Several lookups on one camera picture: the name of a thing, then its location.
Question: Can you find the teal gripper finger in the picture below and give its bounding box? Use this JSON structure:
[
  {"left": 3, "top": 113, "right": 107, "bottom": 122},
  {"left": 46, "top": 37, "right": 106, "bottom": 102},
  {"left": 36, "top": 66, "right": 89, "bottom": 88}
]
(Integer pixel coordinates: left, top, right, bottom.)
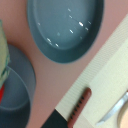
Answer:
[{"left": 0, "top": 20, "right": 10, "bottom": 88}]

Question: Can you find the grey toy frying pan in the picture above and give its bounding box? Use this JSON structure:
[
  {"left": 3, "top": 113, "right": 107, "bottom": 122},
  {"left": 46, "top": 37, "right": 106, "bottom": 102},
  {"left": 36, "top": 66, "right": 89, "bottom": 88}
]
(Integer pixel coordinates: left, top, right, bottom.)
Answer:
[{"left": 27, "top": 0, "right": 105, "bottom": 63}]

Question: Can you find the brown toy sausage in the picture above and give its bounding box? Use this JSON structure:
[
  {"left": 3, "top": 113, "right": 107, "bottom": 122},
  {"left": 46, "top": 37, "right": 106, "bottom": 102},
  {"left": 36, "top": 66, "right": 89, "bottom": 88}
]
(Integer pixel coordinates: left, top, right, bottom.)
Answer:
[{"left": 67, "top": 88, "right": 92, "bottom": 128}]

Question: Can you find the red toy tomato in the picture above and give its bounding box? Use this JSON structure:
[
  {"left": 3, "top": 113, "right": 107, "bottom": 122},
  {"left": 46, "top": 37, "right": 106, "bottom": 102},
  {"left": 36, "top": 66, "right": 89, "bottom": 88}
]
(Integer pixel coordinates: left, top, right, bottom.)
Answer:
[{"left": 0, "top": 84, "right": 4, "bottom": 102}]

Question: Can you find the grey toy pot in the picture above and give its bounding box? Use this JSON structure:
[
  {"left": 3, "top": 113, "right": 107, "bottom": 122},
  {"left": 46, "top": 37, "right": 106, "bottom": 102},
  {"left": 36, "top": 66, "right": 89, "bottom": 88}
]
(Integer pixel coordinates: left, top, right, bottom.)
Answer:
[{"left": 0, "top": 45, "right": 36, "bottom": 128}]

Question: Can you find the white woven placemat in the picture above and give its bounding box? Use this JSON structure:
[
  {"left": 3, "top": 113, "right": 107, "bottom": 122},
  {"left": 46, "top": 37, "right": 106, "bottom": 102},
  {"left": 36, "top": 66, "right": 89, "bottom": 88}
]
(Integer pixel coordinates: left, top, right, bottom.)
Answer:
[{"left": 56, "top": 14, "right": 128, "bottom": 128}]

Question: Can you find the round wooden plate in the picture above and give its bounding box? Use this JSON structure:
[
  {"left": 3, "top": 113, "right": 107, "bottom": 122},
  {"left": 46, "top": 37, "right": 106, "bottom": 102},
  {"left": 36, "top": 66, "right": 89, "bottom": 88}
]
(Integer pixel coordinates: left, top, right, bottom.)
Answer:
[{"left": 117, "top": 107, "right": 128, "bottom": 128}]

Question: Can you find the orange handled knife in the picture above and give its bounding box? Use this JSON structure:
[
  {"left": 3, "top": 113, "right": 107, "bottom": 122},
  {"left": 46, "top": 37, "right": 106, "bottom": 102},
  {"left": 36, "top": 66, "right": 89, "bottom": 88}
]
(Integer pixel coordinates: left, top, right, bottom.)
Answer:
[{"left": 96, "top": 90, "right": 128, "bottom": 125}]

